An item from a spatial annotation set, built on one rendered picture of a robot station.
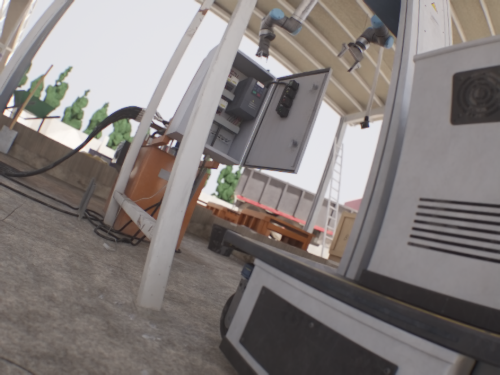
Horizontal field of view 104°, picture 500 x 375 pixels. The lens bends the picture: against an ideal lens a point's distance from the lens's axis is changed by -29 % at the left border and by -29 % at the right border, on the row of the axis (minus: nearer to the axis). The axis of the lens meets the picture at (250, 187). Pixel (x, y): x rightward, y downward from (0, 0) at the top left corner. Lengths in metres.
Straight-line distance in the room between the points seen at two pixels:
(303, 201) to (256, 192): 1.73
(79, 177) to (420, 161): 3.43
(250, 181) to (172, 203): 8.98
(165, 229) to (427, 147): 0.70
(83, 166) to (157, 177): 1.84
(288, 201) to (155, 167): 8.27
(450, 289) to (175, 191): 0.73
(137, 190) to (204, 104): 1.02
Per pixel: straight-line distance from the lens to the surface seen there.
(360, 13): 6.30
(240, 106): 1.56
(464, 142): 0.51
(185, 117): 1.39
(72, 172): 3.57
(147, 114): 1.97
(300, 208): 9.91
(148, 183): 1.84
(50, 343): 0.58
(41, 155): 3.62
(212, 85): 0.99
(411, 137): 0.56
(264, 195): 9.67
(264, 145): 1.47
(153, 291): 0.85
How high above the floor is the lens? 0.35
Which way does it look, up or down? 8 degrees up
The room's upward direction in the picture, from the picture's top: 22 degrees clockwise
